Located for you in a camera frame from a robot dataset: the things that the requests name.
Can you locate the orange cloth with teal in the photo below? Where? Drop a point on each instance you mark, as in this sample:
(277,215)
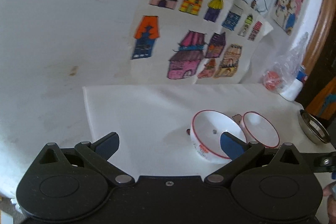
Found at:
(323,104)

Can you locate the red round object in bag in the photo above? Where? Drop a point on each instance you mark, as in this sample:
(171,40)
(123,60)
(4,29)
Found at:
(272,80)

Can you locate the small steel plate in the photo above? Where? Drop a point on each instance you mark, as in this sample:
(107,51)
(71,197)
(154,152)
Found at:
(312,128)

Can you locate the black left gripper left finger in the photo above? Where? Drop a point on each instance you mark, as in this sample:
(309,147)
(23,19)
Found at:
(84,164)

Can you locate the person's right hand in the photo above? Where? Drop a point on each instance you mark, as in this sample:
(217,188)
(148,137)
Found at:
(329,192)

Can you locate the white printed cloth mat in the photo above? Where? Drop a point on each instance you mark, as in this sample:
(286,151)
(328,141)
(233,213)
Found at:
(152,121)

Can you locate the white bowl red rim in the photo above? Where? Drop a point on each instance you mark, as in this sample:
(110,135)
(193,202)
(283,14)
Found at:
(257,128)
(205,134)

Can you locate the clear plastic bag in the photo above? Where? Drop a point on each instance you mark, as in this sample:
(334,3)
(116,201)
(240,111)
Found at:
(288,64)

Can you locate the white bottle with blue cap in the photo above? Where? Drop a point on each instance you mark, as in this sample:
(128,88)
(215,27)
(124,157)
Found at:
(291,93)

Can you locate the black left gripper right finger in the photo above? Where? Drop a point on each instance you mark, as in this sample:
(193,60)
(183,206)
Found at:
(257,163)

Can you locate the coloured houses drawing sheet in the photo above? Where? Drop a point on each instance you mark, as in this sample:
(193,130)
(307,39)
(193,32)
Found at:
(194,41)

